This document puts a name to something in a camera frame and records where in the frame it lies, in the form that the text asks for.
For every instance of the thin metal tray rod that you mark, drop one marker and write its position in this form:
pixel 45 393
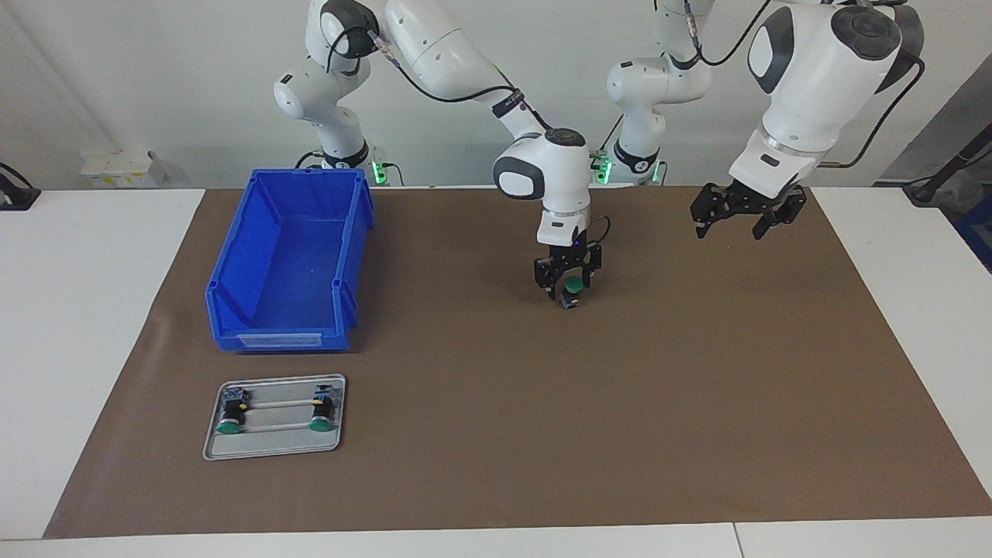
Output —
pixel 277 426
pixel 280 404

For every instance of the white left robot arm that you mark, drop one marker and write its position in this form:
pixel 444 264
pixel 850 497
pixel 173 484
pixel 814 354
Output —
pixel 814 85

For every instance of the black tripod leg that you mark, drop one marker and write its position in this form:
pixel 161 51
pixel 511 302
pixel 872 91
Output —
pixel 942 174

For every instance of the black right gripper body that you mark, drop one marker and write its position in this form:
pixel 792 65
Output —
pixel 570 257

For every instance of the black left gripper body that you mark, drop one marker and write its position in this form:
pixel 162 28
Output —
pixel 763 203

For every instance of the blue plastic storage bin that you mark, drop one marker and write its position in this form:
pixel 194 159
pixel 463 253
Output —
pixel 294 256

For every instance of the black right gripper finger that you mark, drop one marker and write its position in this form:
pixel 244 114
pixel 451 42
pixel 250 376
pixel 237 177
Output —
pixel 546 277
pixel 593 267

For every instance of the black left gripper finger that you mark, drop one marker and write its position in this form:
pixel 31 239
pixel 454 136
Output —
pixel 781 221
pixel 713 205

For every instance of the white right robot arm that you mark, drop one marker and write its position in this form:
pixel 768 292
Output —
pixel 442 46

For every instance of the white wall socket box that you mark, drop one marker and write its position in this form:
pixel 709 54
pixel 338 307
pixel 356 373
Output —
pixel 116 167

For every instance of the brown table mat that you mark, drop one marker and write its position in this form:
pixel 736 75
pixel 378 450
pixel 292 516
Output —
pixel 542 426

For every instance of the black stand foot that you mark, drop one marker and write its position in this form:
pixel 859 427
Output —
pixel 15 198

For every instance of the green push button switch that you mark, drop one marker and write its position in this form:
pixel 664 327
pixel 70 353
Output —
pixel 231 412
pixel 573 284
pixel 322 411

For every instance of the blue crate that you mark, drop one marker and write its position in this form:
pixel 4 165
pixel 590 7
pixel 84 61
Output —
pixel 980 232

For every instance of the green lit base connector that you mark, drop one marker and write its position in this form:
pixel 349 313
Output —
pixel 380 167
pixel 601 167

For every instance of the silver metal tray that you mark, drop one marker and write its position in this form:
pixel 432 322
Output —
pixel 271 446

